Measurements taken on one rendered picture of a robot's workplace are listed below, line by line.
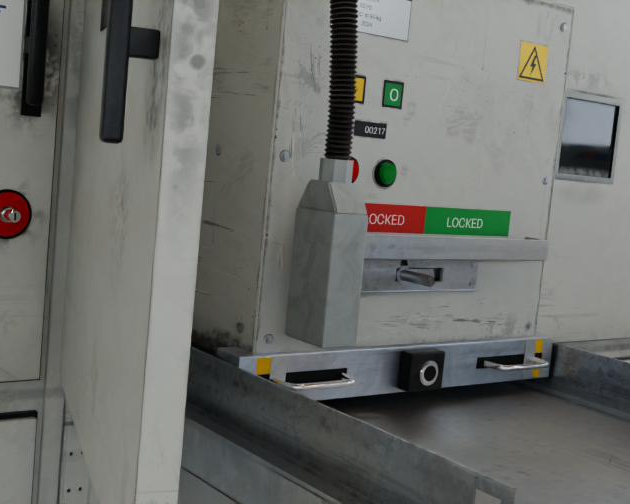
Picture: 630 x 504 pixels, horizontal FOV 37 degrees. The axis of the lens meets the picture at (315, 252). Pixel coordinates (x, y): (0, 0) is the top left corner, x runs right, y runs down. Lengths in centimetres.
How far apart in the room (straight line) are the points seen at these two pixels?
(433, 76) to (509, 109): 15
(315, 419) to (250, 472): 9
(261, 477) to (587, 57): 112
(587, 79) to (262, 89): 89
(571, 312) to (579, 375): 48
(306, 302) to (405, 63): 34
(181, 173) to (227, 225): 50
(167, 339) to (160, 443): 7
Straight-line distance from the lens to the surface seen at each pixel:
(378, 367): 120
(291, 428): 98
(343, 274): 100
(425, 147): 121
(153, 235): 65
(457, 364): 129
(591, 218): 189
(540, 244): 133
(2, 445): 126
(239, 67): 114
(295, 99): 108
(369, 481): 90
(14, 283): 121
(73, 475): 133
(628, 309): 203
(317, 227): 101
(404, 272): 120
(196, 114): 64
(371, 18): 115
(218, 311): 115
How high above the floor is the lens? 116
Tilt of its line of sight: 6 degrees down
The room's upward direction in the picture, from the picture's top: 5 degrees clockwise
